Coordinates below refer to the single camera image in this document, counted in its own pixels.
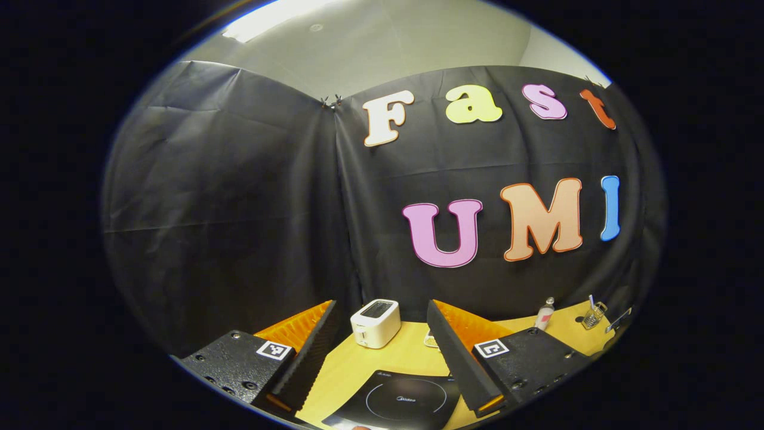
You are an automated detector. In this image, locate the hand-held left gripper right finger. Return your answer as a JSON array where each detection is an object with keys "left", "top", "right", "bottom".
[{"left": 426, "top": 299, "right": 596, "bottom": 419}]

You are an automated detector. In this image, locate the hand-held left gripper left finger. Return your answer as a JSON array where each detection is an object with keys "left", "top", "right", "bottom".
[{"left": 178, "top": 300, "right": 340, "bottom": 414}]

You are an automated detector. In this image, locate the black induction cooktop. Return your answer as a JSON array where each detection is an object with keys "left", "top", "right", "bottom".
[{"left": 322, "top": 370, "right": 461, "bottom": 430}]

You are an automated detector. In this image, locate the white toaster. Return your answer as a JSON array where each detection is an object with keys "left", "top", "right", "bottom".
[{"left": 350, "top": 299, "right": 402, "bottom": 349}]

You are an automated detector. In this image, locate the small clear bottle pink label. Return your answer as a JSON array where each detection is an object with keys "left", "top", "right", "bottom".
[{"left": 534, "top": 297, "right": 556, "bottom": 331}]

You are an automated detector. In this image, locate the clear glass cup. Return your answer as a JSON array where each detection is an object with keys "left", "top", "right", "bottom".
[{"left": 581, "top": 302, "right": 608, "bottom": 330}]

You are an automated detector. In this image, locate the thin silver metal bar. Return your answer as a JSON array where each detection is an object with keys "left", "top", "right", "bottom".
[{"left": 605, "top": 306, "right": 633, "bottom": 334}]

